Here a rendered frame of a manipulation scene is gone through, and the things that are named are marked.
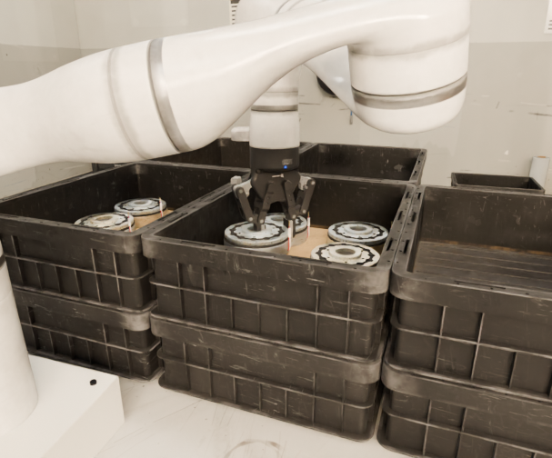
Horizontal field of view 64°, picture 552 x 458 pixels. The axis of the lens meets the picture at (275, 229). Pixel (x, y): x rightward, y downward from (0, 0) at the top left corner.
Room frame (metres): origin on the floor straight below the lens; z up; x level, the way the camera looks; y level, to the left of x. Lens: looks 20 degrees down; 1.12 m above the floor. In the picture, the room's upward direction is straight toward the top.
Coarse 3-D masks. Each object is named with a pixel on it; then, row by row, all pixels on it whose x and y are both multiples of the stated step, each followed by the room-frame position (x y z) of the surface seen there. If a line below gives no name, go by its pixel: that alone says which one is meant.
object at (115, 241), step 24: (120, 168) 0.91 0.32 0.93; (192, 168) 0.91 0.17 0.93; (216, 168) 0.90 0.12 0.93; (216, 192) 0.71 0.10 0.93; (0, 216) 0.58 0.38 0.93; (168, 216) 0.58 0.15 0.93; (48, 240) 0.55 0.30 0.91; (72, 240) 0.53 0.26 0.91; (96, 240) 0.52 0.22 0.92; (120, 240) 0.51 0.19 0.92
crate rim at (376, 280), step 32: (224, 192) 0.71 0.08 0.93; (160, 224) 0.55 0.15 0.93; (160, 256) 0.49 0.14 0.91; (192, 256) 0.47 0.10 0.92; (224, 256) 0.46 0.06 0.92; (256, 256) 0.44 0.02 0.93; (288, 256) 0.44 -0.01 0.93; (384, 256) 0.44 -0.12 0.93; (352, 288) 0.41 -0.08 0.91; (384, 288) 0.40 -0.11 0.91
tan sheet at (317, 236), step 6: (312, 228) 0.81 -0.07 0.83; (318, 228) 0.81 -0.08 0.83; (312, 234) 0.78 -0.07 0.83; (318, 234) 0.78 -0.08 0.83; (324, 234) 0.78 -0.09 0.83; (306, 240) 0.75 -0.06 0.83; (312, 240) 0.75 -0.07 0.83; (318, 240) 0.75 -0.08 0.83; (324, 240) 0.75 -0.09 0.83; (294, 246) 0.72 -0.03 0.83; (300, 246) 0.72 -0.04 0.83; (306, 246) 0.72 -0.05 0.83; (312, 246) 0.72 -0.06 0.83; (288, 252) 0.69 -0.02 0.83; (294, 252) 0.69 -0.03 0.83; (300, 252) 0.69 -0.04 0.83; (306, 252) 0.69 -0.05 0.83
